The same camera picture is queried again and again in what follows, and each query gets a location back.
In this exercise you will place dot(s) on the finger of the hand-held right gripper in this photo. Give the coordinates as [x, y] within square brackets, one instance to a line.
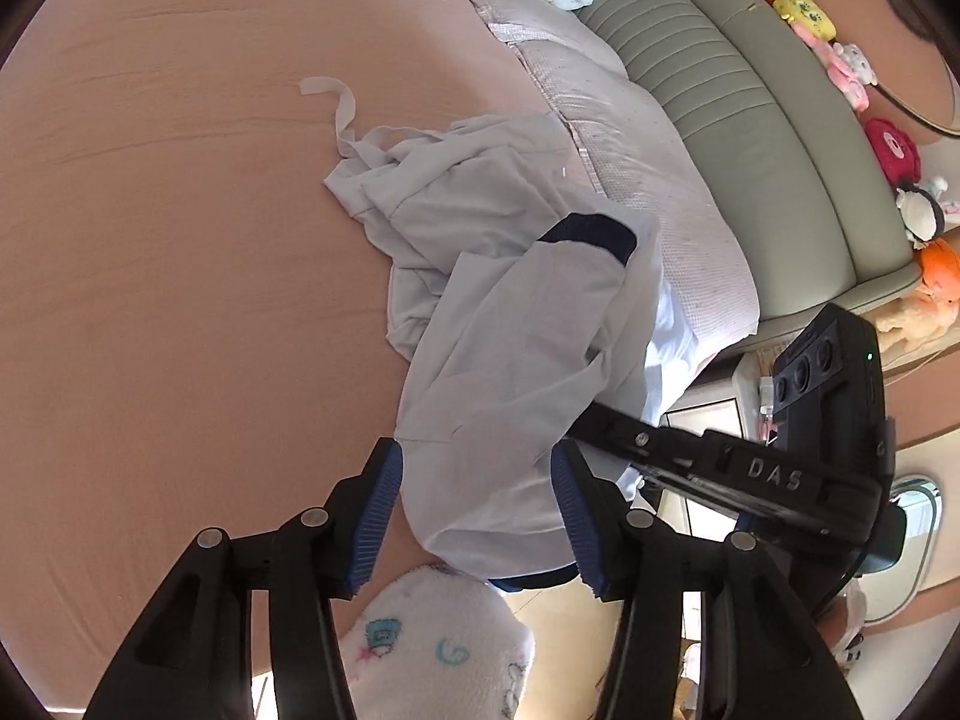
[637, 439]

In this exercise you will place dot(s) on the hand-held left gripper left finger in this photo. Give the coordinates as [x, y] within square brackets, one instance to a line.
[375, 517]

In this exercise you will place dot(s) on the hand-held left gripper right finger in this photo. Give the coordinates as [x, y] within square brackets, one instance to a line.
[577, 510]

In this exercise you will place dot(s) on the light grey navy-trimmed shirt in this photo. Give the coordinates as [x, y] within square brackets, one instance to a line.
[510, 360]

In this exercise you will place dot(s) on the white navy-trimmed shirt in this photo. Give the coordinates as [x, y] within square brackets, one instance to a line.
[679, 360]

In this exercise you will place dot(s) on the cream plush toy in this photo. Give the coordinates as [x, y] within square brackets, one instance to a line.
[911, 319]

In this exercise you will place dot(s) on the round orange plush toy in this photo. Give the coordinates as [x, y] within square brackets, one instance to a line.
[941, 266]

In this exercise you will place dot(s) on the black and white plush toy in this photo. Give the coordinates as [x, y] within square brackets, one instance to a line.
[919, 210]

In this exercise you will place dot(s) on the red plush toy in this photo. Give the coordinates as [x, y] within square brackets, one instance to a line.
[892, 146]

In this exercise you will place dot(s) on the pink and white plush toy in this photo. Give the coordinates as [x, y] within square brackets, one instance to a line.
[847, 71]

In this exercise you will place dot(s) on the pink round bed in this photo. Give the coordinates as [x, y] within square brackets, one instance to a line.
[187, 240]

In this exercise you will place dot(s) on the grey-green padded headboard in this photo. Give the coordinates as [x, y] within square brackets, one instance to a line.
[712, 52]

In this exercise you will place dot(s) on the yellow plush toy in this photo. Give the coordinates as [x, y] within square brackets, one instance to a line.
[806, 13]

